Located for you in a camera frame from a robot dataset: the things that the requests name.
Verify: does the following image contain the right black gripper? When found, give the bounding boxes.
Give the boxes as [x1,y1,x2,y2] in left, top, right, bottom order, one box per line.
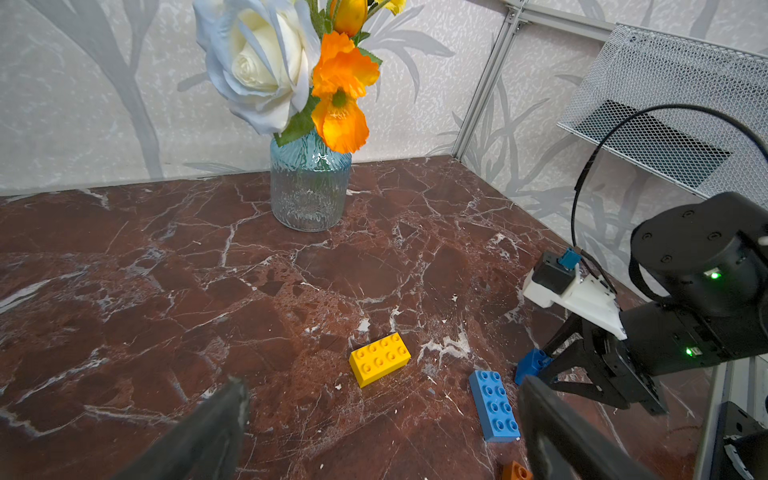
[538,304,729,416]

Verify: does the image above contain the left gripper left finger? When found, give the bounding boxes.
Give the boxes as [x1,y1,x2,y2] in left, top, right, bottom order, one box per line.
[114,378,250,479]

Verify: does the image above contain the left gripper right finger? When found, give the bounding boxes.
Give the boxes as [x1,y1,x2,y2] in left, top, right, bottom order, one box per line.
[518,377,656,479]

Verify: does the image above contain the dark blue small lego brick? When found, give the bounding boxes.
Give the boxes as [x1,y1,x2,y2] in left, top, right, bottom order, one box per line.
[514,348,552,386]

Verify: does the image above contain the orange small lego brick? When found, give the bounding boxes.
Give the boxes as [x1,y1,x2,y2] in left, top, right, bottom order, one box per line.
[501,461,534,480]

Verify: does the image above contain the yellow lego brick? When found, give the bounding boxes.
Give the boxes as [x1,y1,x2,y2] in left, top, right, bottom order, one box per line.
[349,333,411,388]

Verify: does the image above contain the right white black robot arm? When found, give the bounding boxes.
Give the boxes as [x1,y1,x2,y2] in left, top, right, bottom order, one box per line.
[516,192,767,416]

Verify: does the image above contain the light blue long lego brick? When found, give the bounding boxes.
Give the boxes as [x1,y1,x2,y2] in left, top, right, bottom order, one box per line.
[469,370,521,443]

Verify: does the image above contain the blue glass vase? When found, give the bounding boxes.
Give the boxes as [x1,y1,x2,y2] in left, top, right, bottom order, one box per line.
[270,131,352,232]

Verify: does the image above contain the artificial flower bouquet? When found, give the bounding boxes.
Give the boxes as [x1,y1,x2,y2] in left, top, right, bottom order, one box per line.
[193,0,406,154]

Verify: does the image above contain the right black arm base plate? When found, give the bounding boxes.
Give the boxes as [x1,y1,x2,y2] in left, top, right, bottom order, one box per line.
[709,401,768,480]

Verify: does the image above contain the white wire mesh basket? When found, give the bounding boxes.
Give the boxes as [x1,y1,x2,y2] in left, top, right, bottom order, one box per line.
[558,24,767,206]

